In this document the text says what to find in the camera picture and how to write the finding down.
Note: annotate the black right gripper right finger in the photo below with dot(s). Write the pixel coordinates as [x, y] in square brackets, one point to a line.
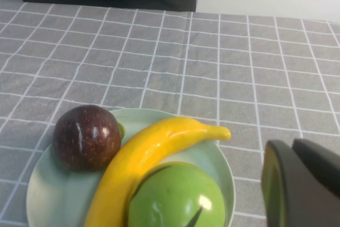
[321, 163]

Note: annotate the green toy apple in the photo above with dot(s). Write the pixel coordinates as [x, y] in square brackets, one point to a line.
[175, 197]

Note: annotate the small green fruit piece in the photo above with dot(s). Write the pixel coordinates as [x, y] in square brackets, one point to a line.
[122, 130]

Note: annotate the dark purple speckled passion fruit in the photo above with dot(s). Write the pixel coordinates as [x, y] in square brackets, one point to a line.
[85, 139]

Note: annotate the grey white checked tablecloth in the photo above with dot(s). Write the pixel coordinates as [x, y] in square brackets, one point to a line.
[202, 72]

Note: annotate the yellow toy banana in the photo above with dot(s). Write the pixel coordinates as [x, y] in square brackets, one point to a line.
[148, 147]

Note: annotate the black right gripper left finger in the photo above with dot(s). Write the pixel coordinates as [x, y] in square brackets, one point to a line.
[300, 197]

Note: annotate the light green round plate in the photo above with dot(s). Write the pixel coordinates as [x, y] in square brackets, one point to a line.
[61, 195]

